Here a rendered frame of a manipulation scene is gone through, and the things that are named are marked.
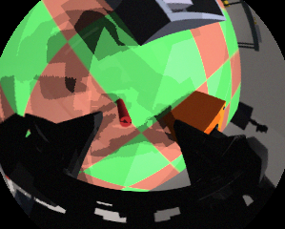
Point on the dark red peg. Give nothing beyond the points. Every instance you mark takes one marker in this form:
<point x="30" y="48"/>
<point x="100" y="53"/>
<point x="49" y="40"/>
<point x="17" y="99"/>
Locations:
<point x="124" y="117"/>

